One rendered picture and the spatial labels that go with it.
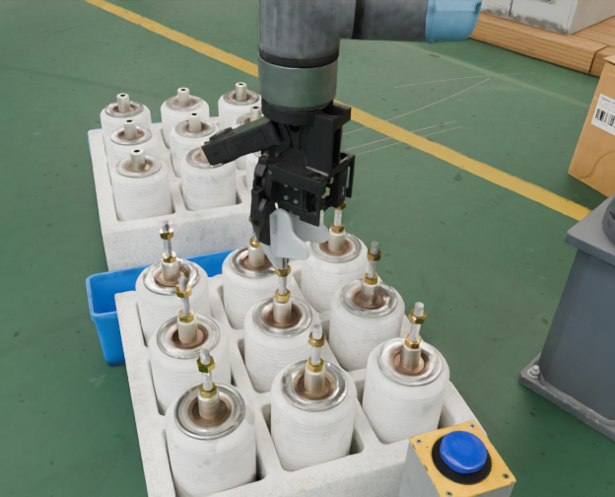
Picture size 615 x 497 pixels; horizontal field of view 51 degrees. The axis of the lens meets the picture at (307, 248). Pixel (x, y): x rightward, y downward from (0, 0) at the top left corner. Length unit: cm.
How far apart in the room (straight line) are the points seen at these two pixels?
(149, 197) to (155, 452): 49
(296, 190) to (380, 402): 27
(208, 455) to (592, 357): 61
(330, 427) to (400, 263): 66
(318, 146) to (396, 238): 79
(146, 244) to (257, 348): 40
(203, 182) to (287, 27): 58
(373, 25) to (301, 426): 41
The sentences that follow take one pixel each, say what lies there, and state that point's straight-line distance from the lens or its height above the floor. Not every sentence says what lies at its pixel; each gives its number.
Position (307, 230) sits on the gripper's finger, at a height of 38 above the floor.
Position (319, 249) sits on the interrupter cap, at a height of 25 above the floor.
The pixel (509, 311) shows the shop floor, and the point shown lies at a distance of 128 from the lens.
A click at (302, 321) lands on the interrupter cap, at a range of 81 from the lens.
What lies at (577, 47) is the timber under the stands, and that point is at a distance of 248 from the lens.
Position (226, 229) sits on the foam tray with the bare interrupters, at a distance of 115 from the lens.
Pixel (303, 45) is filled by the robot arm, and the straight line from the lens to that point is 59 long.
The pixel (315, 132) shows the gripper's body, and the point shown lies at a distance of 63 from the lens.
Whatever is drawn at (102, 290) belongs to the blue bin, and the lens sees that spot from 114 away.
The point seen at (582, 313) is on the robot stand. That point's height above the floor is 18.
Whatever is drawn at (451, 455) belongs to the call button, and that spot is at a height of 33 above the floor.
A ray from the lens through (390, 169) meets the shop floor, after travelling 166.
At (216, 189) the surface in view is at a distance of 114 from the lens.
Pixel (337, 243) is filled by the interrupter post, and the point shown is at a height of 27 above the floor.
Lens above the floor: 80
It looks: 36 degrees down
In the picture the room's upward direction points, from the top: 2 degrees clockwise
